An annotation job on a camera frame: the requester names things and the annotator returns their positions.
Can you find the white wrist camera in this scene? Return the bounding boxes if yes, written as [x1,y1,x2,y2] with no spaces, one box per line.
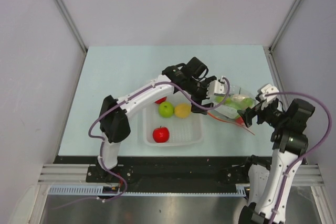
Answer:
[207,76,230,97]
[256,83,279,110]

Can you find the cabbage head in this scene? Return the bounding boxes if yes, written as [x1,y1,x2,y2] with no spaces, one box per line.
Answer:
[231,94,249,102]

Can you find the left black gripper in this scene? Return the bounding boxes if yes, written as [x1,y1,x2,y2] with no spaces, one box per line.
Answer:
[185,76,216,114]

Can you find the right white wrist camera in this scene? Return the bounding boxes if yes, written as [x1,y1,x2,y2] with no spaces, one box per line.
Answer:
[256,83,279,110]

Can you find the yellow lemon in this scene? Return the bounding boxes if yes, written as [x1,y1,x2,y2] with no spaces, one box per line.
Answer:
[174,103,191,119]

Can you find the clear plastic basket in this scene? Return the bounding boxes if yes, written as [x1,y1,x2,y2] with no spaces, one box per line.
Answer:
[143,95,203,147]

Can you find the white cable duct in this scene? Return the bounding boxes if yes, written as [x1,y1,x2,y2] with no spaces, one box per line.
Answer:
[48,185,246,197]

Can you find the green apple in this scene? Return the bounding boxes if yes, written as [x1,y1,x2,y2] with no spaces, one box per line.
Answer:
[215,96,239,106]
[158,101,174,118]

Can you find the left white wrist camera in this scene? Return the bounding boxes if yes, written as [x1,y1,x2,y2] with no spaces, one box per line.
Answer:
[207,76,230,97]

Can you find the left aluminium frame post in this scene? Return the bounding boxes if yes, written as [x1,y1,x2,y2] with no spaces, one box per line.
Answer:
[53,0,88,55]

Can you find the purple cable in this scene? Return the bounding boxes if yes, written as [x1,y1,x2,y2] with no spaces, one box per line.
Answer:
[49,77,232,210]
[264,91,333,224]

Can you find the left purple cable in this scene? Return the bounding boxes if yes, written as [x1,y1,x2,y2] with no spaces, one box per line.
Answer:
[49,77,232,210]

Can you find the aluminium frame post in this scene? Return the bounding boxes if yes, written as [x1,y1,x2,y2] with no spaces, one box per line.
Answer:
[53,0,88,55]
[268,0,303,52]

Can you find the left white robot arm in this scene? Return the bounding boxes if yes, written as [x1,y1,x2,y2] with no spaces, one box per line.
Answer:
[97,57,225,182]

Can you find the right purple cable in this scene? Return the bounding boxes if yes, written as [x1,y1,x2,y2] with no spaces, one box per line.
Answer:
[264,91,333,224]

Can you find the red tomato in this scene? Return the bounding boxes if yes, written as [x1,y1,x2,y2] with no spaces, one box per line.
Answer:
[235,117,245,125]
[155,97,167,104]

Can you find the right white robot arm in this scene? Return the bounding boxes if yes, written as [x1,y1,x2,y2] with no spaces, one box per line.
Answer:
[238,99,315,223]

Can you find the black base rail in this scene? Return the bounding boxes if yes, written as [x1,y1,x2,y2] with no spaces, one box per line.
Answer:
[54,154,307,193]

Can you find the green guava fruit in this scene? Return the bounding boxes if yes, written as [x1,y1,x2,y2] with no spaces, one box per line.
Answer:
[238,98,256,110]

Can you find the clear orange zip bag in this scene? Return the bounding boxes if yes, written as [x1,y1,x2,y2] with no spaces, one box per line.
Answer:
[208,86,256,135]

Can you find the right aluminium frame post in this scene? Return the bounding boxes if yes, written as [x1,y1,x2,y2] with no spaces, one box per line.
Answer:
[268,0,303,52]

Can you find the small red pepper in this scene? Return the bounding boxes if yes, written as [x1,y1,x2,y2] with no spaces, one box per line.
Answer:
[152,127,170,143]

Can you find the light blue table mat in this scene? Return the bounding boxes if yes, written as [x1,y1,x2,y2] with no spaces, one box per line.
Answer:
[58,45,273,156]

